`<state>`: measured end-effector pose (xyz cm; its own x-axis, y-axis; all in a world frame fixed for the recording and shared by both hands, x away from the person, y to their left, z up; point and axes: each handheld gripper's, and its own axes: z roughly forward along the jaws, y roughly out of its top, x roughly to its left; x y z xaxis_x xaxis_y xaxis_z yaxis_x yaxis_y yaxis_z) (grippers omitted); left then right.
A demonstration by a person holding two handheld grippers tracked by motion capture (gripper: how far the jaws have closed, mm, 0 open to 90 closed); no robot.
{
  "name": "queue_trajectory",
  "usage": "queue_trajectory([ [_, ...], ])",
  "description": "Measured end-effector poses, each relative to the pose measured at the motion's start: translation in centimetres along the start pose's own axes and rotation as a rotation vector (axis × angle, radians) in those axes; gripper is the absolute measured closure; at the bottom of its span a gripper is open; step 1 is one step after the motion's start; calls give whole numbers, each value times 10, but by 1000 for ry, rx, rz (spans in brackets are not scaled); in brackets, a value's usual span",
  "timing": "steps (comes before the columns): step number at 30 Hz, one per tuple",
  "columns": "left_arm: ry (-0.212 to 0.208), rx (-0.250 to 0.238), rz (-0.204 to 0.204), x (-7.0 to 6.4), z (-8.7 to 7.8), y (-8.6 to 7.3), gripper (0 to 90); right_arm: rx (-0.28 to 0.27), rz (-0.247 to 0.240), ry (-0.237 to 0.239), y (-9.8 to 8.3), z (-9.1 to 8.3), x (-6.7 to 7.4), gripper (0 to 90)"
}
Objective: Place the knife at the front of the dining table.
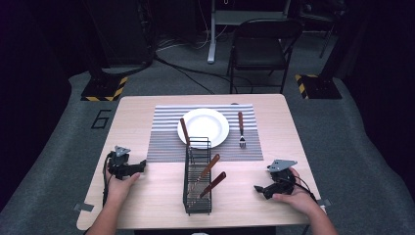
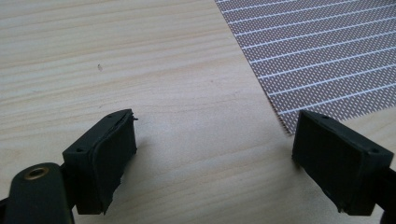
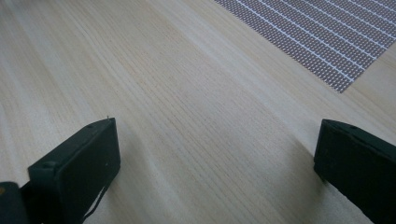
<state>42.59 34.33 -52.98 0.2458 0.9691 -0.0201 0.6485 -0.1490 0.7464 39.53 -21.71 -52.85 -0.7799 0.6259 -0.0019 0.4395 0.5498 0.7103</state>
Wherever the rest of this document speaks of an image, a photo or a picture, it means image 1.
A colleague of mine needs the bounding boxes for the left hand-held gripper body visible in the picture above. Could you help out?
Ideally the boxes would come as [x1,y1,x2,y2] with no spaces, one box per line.
[107,145,132,181]

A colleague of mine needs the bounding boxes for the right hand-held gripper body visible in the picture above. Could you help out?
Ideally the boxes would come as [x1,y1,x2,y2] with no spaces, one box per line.
[266,159,299,198]

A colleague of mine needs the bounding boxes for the person's left hand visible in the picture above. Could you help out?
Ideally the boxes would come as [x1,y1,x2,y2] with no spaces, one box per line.
[105,171,142,206]

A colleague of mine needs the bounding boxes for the person's right hand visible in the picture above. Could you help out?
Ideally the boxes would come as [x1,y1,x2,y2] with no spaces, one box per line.
[271,166,320,217]

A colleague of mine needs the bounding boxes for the striped grey placemat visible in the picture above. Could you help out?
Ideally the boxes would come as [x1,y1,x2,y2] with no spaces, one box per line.
[146,104,264,164]

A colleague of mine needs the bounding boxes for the black yellow-striped stand base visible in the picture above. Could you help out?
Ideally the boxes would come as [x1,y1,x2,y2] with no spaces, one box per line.
[79,74,129,103]
[294,73,344,101]

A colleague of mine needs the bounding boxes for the white round plate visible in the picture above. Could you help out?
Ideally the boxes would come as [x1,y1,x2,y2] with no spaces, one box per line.
[176,108,231,150]

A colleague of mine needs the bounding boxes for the black folding chair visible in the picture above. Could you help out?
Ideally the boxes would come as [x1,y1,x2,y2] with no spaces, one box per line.
[226,18,305,96]

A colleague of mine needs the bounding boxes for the left hand-held gripper cable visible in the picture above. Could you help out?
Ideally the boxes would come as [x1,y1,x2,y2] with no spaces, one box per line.
[102,152,115,208]

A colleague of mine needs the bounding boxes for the hand-held gripper cable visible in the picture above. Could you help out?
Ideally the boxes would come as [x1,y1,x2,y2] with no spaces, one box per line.
[102,152,115,208]
[289,175,319,203]

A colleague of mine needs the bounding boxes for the right hand-held gripper cable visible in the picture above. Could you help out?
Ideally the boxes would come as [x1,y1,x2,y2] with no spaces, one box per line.
[289,175,319,203]

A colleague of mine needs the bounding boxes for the wooden-handled cutlery piece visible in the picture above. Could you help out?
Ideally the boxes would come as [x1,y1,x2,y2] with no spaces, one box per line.
[179,117,192,147]
[189,153,221,194]
[195,170,228,201]

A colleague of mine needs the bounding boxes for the wooden-handled fork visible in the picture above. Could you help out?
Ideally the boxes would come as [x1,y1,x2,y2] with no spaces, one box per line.
[237,111,248,150]

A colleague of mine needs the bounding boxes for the black wire cutlery rack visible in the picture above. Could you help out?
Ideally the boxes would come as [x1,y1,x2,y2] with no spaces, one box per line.
[182,136,213,216]

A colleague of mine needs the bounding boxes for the black floor cable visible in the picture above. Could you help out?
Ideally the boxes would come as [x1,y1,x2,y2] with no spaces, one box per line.
[153,52,255,96]

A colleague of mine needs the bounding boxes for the white desk frame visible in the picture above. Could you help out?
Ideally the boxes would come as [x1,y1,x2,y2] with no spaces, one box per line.
[207,0,292,66]

